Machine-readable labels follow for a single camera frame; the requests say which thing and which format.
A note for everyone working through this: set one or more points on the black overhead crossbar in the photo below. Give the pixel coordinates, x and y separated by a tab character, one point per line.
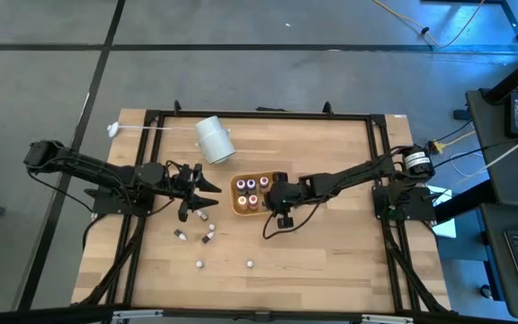
61	312

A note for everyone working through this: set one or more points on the large yellow food colouring bottle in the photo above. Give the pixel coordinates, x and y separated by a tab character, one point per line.
242	201

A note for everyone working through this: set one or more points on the yellow power plug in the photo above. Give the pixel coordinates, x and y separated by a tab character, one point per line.
436	146

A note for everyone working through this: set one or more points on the large orange-red food colouring bottle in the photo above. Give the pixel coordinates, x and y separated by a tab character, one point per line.
253	200

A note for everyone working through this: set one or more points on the black aluminium table frame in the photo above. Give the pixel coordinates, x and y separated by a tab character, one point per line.
263	114

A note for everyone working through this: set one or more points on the large violet food colouring bottle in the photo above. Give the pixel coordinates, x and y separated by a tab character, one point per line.
241	184

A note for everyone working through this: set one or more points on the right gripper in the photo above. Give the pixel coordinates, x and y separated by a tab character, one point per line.
286	193

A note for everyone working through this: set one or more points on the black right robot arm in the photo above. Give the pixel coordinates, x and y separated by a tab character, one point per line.
353	173

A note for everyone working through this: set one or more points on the large blue food colouring bottle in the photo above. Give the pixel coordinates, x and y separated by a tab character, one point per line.
251	183

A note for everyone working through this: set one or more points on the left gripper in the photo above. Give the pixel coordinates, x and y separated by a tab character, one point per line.
184	184

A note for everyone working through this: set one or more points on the small red-labelled dropper bottle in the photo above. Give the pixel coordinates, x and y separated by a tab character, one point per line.
206	239

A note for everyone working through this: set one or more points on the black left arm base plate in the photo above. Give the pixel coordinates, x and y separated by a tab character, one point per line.
106	207

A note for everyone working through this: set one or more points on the yellow plastic bin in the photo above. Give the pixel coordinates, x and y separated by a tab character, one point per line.
233	198

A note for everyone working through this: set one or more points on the large pink food colouring bottle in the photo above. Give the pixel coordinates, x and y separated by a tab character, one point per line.
264	181

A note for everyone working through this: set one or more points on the black bracket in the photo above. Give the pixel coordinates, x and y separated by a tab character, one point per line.
270	109

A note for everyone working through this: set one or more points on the black chair caster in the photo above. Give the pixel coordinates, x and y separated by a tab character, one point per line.
486	292

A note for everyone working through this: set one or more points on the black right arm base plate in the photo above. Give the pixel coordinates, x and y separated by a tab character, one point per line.
416	209

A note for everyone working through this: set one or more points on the small white-capped dropper bottle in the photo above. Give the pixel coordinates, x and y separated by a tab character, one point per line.
203	217
178	233
199	264

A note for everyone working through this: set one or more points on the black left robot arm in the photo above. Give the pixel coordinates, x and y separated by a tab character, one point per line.
106	173

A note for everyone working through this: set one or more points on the grape purple dropper bottle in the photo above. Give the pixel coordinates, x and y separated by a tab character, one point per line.
250	263

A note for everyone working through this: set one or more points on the dark grey desk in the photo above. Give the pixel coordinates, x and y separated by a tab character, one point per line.
502	180

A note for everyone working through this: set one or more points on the black stand pole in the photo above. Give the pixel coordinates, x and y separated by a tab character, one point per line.
511	83

